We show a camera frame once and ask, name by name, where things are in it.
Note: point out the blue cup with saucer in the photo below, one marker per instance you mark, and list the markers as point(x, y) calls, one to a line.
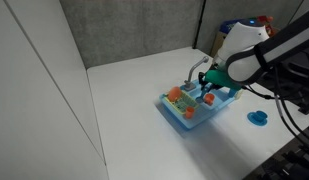
point(259, 116)

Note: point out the light blue toy sink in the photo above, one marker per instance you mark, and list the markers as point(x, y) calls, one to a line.
point(200, 116)

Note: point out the black equipment frame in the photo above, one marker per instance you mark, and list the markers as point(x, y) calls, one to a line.
point(287, 160)

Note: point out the toy storage shelf with bins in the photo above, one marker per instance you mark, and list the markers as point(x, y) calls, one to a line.
point(224, 28)

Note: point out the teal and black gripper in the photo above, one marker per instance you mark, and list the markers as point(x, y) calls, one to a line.
point(224, 79)

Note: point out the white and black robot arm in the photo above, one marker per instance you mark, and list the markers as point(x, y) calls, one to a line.
point(250, 46)

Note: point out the yellow dish rack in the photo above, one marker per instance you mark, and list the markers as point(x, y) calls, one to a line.
point(180, 104)

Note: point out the grey toy faucet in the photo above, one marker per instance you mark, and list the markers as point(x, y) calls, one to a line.
point(194, 70)

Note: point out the black vertical pole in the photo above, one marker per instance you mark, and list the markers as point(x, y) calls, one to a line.
point(198, 25)

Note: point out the small blue tumbler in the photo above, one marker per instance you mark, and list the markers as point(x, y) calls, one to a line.
point(232, 94)

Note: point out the orange toy plate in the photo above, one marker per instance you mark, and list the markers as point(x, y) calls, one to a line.
point(174, 94)

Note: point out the blue dish brush white bristles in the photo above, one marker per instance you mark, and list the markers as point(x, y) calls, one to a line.
point(200, 97)

